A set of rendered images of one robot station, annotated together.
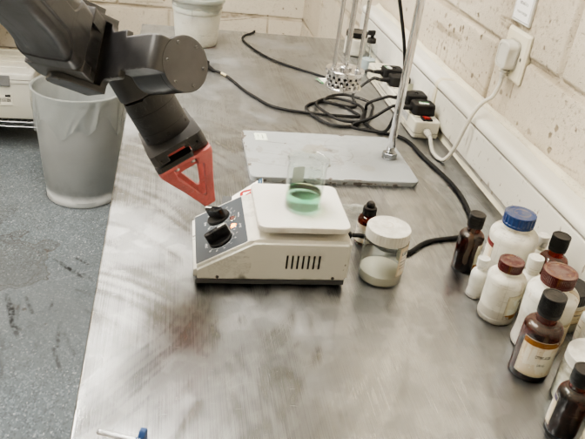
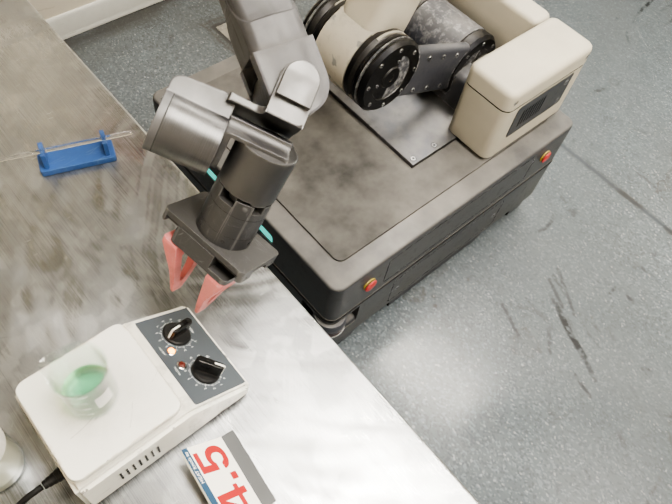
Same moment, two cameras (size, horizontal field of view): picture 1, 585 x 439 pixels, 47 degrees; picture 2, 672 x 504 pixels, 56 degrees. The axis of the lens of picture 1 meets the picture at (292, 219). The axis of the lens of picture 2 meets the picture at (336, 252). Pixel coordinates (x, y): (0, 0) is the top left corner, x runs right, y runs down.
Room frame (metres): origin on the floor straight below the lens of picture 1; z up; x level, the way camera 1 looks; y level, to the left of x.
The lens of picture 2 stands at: (1.05, 0.04, 1.46)
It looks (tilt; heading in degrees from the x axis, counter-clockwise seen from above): 57 degrees down; 141
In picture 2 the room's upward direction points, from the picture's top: 12 degrees clockwise
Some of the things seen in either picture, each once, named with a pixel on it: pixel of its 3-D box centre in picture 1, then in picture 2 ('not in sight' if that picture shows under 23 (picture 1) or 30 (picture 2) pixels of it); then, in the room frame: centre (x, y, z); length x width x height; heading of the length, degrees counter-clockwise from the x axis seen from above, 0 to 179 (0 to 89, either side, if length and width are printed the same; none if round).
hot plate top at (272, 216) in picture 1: (299, 207); (99, 398); (0.79, -0.01, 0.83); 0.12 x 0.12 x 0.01; 12
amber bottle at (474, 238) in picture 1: (470, 240); not in sight; (0.83, -0.25, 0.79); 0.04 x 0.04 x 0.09
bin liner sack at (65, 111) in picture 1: (82, 139); not in sight; (2.22, 0.80, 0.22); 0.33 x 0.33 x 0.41
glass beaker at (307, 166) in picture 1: (307, 182); (81, 381); (0.78, -0.01, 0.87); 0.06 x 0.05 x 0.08; 54
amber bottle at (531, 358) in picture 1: (541, 334); not in sight; (0.62, -0.30, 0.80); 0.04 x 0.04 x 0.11
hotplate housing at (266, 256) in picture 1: (276, 235); (129, 397); (0.78, 0.02, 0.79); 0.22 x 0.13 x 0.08; 102
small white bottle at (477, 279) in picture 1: (479, 276); not in sight; (0.76, -0.26, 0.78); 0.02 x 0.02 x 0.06
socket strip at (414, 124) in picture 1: (400, 95); not in sight; (1.50, -0.21, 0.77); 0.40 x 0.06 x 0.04; 12
